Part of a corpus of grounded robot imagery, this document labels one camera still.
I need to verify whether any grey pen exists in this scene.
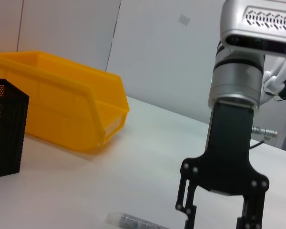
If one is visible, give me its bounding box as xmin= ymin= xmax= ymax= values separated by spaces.
xmin=106 ymin=211 xmax=172 ymax=229

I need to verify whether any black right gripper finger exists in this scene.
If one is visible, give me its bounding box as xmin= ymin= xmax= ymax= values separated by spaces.
xmin=235 ymin=192 xmax=267 ymax=229
xmin=175 ymin=177 xmax=198 ymax=229

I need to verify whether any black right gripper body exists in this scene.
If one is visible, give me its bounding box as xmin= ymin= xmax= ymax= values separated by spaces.
xmin=180 ymin=101 xmax=270 ymax=198

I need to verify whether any black mesh pen holder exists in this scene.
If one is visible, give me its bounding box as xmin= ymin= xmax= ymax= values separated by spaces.
xmin=0 ymin=78 xmax=30 ymax=179

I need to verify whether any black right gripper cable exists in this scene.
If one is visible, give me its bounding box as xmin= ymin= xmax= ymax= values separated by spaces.
xmin=249 ymin=126 xmax=279 ymax=150

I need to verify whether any yellow plastic bin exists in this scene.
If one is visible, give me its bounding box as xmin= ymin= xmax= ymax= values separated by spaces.
xmin=0 ymin=50 xmax=130 ymax=155

